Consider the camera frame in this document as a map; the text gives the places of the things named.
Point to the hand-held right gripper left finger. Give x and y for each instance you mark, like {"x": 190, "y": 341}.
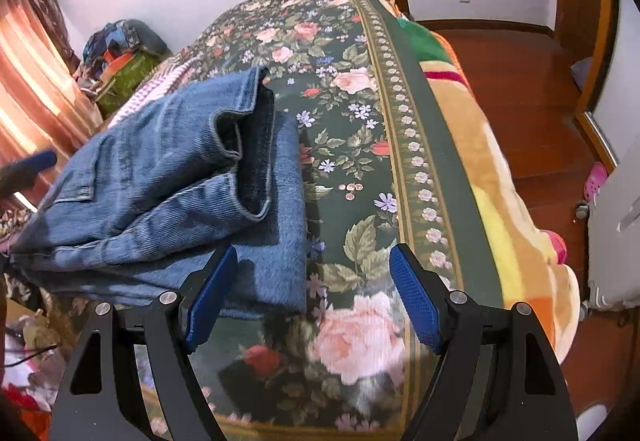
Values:
{"x": 210, "y": 301}

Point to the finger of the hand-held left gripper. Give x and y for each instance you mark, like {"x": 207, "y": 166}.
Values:
{"x": 42, "y": 160}

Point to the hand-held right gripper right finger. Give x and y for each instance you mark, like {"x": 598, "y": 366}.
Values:
{"x": 415, "y": 301}

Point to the blue denim pants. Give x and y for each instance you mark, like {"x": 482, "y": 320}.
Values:
{"x": 150, "y": 161}

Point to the orange striped curtain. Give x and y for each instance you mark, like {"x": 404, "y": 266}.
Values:
{"x": 30, "y": 71}

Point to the green bag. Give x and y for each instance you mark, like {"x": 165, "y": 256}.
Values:
{"x": 125, "y": 81}

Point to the pink striped cloth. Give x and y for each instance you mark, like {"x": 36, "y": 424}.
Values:
{"x": 160, "y": 81}

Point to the pile of clothes and bags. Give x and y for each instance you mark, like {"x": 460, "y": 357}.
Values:
{"x": 125, "y": 33}

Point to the orange green fleece blanket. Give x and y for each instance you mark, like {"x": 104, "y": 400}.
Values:
{"x": 480, "y": 161}

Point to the dark green floral blanket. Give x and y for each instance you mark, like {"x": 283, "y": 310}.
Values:
{"x": 350, "y": 131}

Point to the mixed clothes pile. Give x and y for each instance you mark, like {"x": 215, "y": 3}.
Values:
{"x": 25, "y": 381}

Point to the white suitcase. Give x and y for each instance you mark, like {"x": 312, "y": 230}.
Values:
{"x": 615, "y": 261}

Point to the pink slipper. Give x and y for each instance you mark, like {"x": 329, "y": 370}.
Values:
{"x": 595, "y": 181}

